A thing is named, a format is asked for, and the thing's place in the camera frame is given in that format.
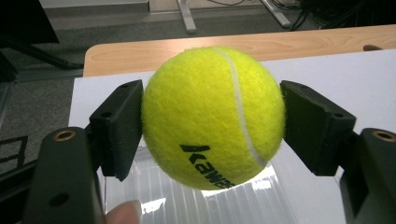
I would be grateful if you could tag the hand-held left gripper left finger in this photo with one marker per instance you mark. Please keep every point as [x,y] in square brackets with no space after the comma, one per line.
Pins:
[120,124]

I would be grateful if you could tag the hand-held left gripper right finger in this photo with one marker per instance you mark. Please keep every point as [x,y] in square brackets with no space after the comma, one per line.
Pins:
[314,130]

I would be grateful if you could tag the yellow tennis ball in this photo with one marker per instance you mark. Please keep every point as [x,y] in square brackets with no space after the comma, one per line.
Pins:
[205,115]

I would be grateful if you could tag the clear plastic container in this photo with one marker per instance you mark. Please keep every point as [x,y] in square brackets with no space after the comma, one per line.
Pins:
[174,202]

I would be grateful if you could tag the wooden table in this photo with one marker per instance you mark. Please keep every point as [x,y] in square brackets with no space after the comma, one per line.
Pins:
[130,57]

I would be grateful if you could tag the black stand base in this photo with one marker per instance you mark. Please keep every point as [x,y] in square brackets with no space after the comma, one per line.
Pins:
[40,54]

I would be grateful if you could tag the grey metal stand leg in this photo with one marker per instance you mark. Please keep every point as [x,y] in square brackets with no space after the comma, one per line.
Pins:
[275,14]
[187,17]

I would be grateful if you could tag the black monitor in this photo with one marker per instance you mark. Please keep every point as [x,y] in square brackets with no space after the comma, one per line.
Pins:
[21,18]

